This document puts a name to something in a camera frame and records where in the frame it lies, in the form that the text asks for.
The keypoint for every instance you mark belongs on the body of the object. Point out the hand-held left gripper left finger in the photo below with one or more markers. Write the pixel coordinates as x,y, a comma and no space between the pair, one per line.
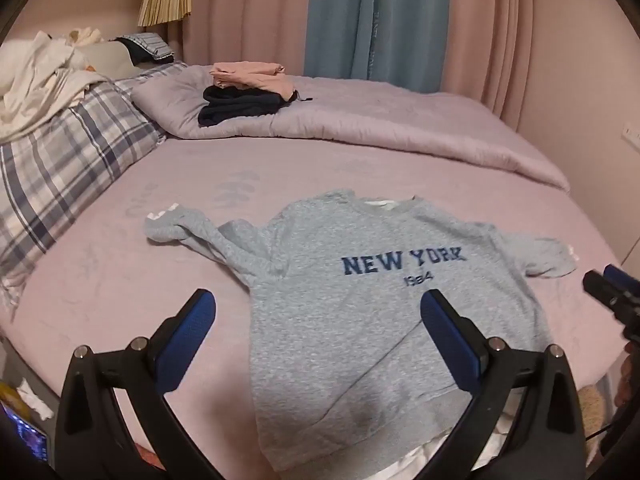
192,330

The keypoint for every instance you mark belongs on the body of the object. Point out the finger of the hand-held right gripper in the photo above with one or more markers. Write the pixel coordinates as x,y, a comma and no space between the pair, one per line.
602,290
620,276

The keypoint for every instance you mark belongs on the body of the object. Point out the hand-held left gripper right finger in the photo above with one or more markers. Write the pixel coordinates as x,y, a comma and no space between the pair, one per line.
445,340

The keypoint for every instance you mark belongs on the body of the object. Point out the grey printed sweatshirt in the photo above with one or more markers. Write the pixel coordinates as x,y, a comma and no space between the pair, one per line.
350,320

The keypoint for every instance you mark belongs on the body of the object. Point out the dark folded clothes on headboard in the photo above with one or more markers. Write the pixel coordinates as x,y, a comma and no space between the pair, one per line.
147,45

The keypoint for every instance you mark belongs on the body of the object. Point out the pile of white clothes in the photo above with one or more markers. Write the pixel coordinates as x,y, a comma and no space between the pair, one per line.
35,75

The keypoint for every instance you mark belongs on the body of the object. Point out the beige fuzzy cloth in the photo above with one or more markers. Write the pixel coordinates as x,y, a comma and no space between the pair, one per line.
596,410

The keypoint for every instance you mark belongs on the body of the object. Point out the white cloth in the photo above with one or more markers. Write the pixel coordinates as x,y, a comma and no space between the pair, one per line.
430,460

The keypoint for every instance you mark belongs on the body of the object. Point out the crumpled white tissue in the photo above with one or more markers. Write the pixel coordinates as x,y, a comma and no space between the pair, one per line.
35,400

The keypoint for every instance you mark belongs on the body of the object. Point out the lit phone screen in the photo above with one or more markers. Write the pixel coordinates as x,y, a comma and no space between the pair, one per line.
30,435

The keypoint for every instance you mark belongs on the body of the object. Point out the plaid pillow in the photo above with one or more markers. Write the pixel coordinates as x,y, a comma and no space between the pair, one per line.
60,170

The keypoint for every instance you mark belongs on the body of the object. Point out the pink quilt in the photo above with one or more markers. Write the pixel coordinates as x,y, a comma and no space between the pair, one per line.
400,120

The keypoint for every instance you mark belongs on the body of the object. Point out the navy folded garment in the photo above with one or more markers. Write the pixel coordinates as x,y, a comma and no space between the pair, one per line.
235,107

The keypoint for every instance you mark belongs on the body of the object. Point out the peach folded garment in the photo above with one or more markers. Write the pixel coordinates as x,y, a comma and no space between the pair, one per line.
250,76

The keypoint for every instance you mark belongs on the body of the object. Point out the grey-green pillow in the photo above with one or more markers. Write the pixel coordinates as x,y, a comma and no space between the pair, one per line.
107,60

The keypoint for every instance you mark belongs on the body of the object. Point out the pink curtain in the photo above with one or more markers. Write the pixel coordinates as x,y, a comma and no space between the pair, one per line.
240,10

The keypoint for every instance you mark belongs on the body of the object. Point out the blue curtain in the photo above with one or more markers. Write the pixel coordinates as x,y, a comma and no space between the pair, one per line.
375,20

